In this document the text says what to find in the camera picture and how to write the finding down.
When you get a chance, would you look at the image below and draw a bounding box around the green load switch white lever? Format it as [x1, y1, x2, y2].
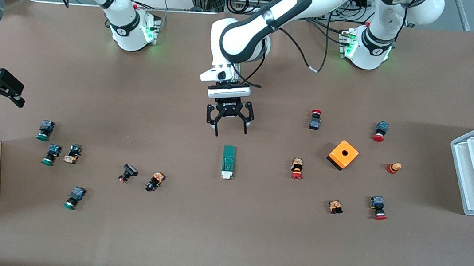
[220, 145, 237, 181]

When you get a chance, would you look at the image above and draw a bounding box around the green mushroom push button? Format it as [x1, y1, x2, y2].
[63, 185, 87, 212]
[41, 143, 63, 168]
[36, 119, 56, 143]

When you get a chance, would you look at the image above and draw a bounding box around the red button black contact block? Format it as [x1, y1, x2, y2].
[308, 109, 323, 131]

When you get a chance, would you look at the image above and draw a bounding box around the red emergency stop orange block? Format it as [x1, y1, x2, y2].
[290, 157, 306, 181]

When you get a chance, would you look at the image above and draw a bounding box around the black pushbutton pink tip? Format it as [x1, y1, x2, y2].
[118, 163, 140, 185]

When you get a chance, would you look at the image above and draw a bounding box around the orange black contact block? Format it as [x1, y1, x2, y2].
[327, 199, 345, 215]

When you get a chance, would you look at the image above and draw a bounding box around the red mushroom button blue block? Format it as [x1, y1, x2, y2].
[372, 120, 390, 143]
[368, 195, 390, 221]

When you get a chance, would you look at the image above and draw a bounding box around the red yellow emergency stop head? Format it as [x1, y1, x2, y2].
[385, 161, 403, 176]

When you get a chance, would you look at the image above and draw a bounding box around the grey aluminium profile bar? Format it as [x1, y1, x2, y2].
[450, 0, 474, 32]

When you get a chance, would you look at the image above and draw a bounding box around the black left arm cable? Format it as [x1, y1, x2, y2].
[271, 2, 336, 75]

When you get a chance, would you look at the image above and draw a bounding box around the black selector switch orange block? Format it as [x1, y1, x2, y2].
[144, 170, 166, 194]

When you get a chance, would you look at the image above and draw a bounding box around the beige black switch block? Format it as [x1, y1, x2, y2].
[62, 142, 83, 165]

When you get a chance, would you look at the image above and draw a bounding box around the orange push button enclosure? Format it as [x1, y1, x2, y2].
[325, 138, 361, 173]

